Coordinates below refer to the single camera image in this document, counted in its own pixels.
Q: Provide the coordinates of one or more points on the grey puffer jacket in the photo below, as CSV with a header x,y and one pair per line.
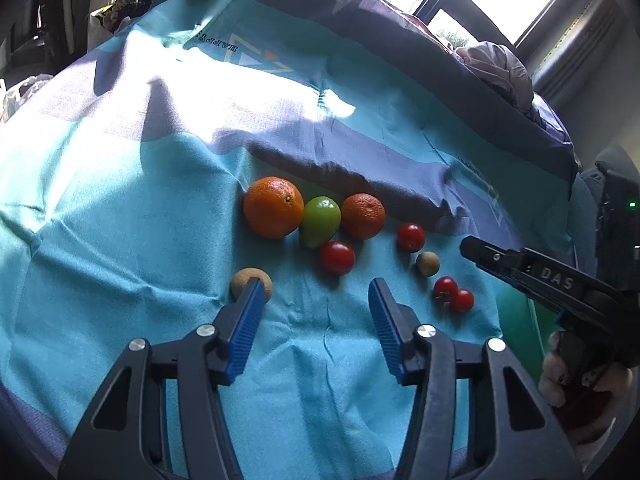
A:
x,y
500,72

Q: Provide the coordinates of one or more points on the green cloth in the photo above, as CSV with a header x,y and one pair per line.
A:
x,y
520,320

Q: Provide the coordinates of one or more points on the small brown longan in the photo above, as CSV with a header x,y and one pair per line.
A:
x,y
428,263

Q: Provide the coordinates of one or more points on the teal and purple printed blanket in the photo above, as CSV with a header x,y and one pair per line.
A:
x,y
150,260

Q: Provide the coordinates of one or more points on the large brown longan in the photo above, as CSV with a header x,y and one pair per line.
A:
x,y
242,282

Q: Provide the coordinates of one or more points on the green jujube fruit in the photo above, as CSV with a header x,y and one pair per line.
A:
x,y
320,220

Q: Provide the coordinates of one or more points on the dark clutter pile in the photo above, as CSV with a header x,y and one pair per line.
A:
x,y
122,5

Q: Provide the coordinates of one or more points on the red cherry tomato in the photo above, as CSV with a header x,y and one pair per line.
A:
x,y
337,258
463,301
411,237
445,288

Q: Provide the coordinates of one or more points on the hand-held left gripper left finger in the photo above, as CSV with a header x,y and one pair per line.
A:
x,y
245,330

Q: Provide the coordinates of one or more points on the small mandarin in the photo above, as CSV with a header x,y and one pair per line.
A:
x,y
363,216

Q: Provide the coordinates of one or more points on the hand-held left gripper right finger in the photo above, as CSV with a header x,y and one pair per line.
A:
x,y
385,330

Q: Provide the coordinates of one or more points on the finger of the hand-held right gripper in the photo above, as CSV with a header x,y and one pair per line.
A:
x,y
492,259

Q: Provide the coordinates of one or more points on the large orange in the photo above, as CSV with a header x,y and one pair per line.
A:
x,y
272,207

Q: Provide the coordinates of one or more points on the person's right hand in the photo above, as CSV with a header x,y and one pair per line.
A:
x,y
590,405

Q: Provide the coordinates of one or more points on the white plastic bag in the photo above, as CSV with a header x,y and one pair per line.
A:
x,y
25,95

